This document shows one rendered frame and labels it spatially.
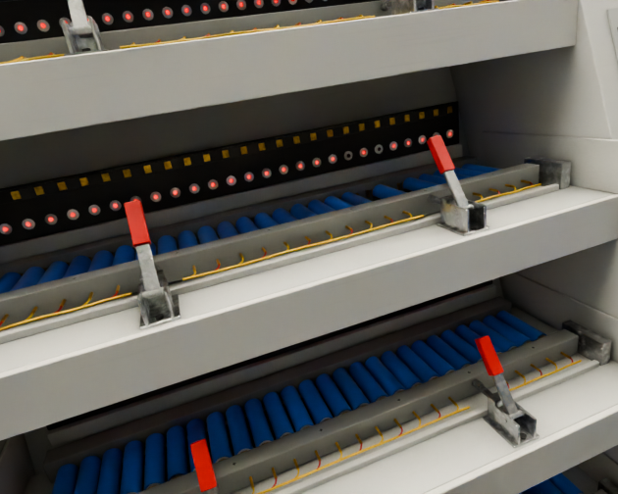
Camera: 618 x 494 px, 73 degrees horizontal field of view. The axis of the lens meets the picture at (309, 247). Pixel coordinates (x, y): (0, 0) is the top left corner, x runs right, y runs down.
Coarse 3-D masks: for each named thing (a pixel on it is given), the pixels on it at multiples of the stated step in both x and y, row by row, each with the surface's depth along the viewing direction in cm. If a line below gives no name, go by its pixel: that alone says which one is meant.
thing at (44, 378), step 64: (256, 192) 48; (576, 192) 42; (0, 256) 41; (320, 256) 37; (384, 256) 35; (448, 256) 35; (512, 256) 37; (128, 320) 31; (192, 320) 29; (256, 320) 31; (320, 320) 33; (0, 384) 26; (64, 384) 28; (128, 384) 29
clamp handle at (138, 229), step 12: (132, 204) 32; (132, 216) 31; (144, 216) 32; (132, 228) 31; (144, 228) 31; (132, 240) 31; (144, 240) 31; (144, 252) 31; (144, 264) 31; (144, 276) 30; (156, 276) 30; (156, 288) 30
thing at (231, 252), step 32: (416, 192) 42; (448, 192) 42; (480, 192) 43; (512, 192) 42; (288, 224) 39; (320, 224) 39; (352, 224) 40; (384, 224) 39; (160, 256) 36; (192, 256) 36; (224, 256) 37; (256, 256) 38; (32, 288) 33; (64, 288) 33; (96, 288) 34; (128, 288) 35; (0, 320) 32; (32, 320) 31
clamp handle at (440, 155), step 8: (440, 136) 38; (432, 144) 38; (440, 144) 38; (432, 152) 38; (440, 152) 38; (440, 160) 38; (448, 160) 38; (440, 168) 38; (448, 168) 38; (448, 176) 37; (456, 176) 38; (448, 184) 37; (456, 184) 37; (456, 192) 37; (456, 200) 37; (464, 200) 37
